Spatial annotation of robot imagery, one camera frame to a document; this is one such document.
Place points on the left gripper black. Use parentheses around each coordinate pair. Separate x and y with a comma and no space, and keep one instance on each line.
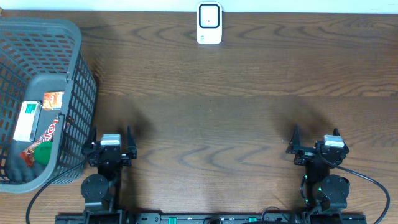
(125,160)

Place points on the grey plastic basket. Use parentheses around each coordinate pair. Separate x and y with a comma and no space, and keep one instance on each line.
(40,56)

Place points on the green-lidded jar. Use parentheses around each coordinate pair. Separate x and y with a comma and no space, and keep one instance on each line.
(42,153)

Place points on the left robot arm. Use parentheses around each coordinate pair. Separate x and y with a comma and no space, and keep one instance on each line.
(101,190)

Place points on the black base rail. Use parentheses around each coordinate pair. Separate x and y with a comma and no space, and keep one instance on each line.
(155,218)

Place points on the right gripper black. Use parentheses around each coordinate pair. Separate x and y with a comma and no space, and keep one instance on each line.
(306,153)

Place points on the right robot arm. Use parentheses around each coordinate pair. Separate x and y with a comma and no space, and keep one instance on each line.
(325,194)

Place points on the small orange snack box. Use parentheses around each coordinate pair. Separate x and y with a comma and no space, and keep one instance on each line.
(52,100)

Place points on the red chocolate bar wrapper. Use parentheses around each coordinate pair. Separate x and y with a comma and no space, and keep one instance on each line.
(28,154)

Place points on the white barcode scanner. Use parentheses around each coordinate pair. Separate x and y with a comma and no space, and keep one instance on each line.
(209,23)

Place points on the white green-labelled box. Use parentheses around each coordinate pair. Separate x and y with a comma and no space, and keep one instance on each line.
(27,121)

